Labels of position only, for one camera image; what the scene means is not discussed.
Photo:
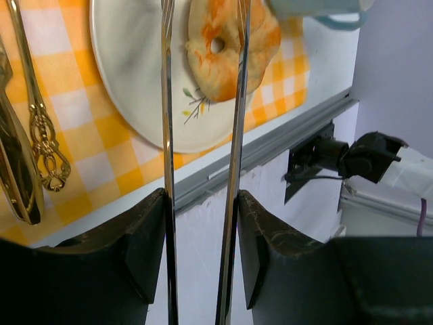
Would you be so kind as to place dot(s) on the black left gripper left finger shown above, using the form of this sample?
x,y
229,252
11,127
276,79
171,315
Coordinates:
x,y
107,275

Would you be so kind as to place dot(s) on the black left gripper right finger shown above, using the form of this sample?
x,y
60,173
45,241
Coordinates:
x,y
290,278

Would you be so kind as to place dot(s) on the round twisted bread roll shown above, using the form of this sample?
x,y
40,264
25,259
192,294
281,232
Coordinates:
x,y
214,45

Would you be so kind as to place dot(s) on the silver metal tongs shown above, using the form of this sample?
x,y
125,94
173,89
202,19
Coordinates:
x,y
224,297

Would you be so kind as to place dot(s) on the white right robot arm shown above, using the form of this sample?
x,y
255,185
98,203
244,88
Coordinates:
x,y
378,158

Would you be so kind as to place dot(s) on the gold spoon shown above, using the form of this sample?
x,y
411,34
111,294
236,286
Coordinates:
x,y
53,166

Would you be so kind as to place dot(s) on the yellow checkered placemat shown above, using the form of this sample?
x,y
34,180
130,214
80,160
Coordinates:
x,y
108,158

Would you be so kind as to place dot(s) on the gold knife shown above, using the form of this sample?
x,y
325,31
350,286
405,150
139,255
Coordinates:
x,y
19,177

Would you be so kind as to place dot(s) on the white round plate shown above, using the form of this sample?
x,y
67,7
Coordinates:
x,y
126,40

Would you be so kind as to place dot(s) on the aluminium table edge rail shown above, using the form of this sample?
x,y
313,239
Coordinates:
x,y
210,173

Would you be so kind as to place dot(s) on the white mug blue handle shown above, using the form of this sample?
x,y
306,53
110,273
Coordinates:
x,y
321,11

